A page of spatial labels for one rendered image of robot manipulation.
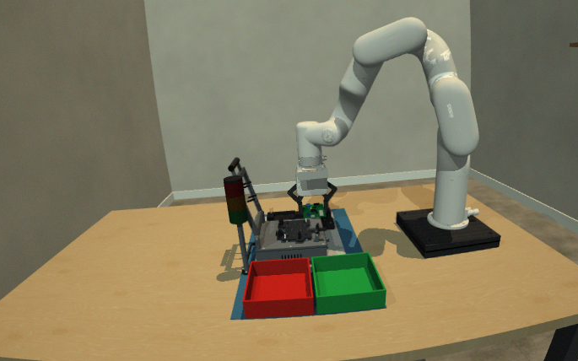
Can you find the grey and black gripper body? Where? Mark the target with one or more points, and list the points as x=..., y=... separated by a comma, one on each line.
x=314, y=187

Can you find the green bin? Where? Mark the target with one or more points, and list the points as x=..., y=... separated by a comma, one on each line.
x=344, y=275

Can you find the green circuit board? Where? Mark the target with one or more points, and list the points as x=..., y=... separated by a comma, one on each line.
x=313, y=210

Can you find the red bin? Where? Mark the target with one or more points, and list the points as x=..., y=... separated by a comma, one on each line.
x=269, y=282

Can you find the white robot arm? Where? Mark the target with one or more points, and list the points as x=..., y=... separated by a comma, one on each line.
x=451, y=98

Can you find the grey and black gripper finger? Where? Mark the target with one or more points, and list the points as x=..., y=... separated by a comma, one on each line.
x=328, y=196
x=298, y=199

